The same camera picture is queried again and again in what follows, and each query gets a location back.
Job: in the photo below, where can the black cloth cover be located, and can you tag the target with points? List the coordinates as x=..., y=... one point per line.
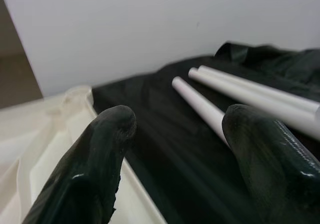
x=175, y=159

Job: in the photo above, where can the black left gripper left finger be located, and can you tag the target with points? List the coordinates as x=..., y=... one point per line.
x=82, y=184

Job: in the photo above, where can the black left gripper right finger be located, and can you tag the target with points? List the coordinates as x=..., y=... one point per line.
x=275, y=179

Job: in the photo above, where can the white plastic table top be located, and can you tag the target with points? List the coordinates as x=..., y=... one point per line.
x=37, y=146

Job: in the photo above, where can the white plastic table leg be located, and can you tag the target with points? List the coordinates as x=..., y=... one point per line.
x=195, y=98
x=250, y=98
x=275, y=95

